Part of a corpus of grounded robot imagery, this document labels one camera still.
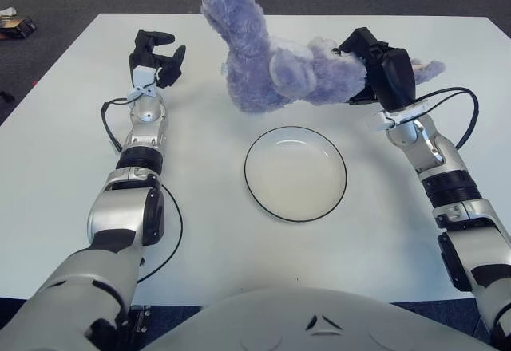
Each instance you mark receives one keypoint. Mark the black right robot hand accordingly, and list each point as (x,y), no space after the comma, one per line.
(393,76)

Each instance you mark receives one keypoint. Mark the white plate black rim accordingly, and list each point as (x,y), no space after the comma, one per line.
(295,175)

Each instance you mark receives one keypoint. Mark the black metal bracket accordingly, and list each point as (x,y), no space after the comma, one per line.
(140,319)

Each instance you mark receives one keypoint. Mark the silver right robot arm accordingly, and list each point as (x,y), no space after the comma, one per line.
(439,159)

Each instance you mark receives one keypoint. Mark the white paper scrap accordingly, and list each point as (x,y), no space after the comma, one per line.
(7,11)

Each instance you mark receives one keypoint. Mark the purple plush bunny doll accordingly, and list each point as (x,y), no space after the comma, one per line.
(247,48)

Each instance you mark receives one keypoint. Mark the grey robot torso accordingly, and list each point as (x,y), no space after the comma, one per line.
(299,323)

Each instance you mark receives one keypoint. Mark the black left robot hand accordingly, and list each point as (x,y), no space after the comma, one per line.
(143,56)

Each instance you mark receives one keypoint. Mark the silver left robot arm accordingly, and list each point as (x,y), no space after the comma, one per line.
(120,207)

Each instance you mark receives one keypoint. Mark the black brown box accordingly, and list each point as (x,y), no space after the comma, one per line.
(18,27)

